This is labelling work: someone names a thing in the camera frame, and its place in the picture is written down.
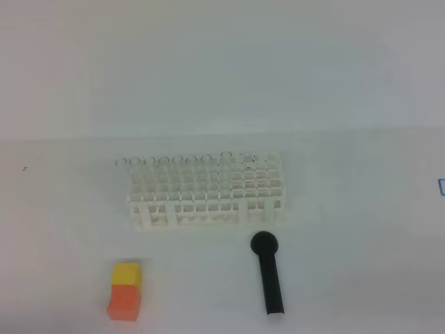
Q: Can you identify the clear test tube in rack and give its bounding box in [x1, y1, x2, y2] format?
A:
[186, 156, 197, 191]
[129, 157, 141, 193]
[115, 157, 128, 176]
[158, 156, 170, 192]
[172, 155, 184, 192]
[143, 157, 156, 193]
[201, 154, 213, 192]

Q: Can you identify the orange block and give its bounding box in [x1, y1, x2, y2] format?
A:
[107, 285, 141, 321]

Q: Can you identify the white test tube rack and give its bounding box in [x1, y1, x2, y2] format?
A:
[125, 151, 286, 232]

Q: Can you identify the yellow block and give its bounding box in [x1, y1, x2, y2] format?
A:
[111, 262, 143, 289]

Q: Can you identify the clear glass test tube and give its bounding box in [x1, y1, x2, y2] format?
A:
[220, 151, 232, 199]

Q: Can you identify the black scoop tool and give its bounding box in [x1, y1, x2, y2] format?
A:
[250, 231, 284, 315]

